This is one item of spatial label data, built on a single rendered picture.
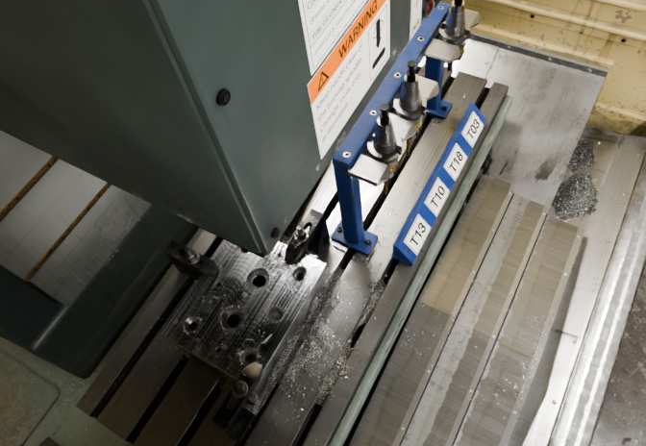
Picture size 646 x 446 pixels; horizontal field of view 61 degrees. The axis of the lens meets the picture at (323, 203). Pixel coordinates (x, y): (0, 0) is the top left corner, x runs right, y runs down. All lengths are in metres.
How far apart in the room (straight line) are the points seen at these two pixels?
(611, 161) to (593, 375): 0.71
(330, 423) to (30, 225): 0.70
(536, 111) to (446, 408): 0.86
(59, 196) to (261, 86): 0.86
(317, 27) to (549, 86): 1.31
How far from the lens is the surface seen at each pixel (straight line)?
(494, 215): 1.52
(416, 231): 1.24
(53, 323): 1.44
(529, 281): 1.46
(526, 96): 1.69
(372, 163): 1.00
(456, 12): 1.18
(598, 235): 1.64
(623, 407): 2.22
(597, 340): 1.36
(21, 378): 1.80
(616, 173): 1.77
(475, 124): 1.43
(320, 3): 0.45
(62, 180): 1.21
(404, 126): 1.05
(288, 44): 0.42
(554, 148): 1.65
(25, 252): 1.23
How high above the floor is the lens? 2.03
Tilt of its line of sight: 58 degrees down
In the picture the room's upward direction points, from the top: 12 degrees counter-clockwise
